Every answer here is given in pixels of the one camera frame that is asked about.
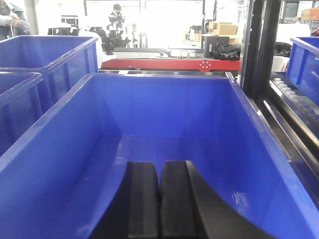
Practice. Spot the person in patterned jacket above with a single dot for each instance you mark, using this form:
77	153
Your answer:
113	34

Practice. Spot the tilted blue bin inside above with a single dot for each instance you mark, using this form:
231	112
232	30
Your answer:
303	68

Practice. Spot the white roller conveyor track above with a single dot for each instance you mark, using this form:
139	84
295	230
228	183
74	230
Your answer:
304	103

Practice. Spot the blue bin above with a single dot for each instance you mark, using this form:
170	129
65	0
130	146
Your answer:
61	60
19	105
59	178

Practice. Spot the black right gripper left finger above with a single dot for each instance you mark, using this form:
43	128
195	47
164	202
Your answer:
134	211

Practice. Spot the person at left edge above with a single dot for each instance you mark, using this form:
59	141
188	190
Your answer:
12	21

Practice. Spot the cardboard boxes stack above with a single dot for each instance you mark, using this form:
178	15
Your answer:
196	33

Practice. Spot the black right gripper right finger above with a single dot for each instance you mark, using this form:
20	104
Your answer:
191	209

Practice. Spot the blue bin centre left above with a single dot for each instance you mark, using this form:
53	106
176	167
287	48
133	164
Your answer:
61	60

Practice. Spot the blue bin centre right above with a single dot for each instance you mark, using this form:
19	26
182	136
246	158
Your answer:
19	105

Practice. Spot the blue bin far right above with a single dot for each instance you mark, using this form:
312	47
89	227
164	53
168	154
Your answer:
59	178

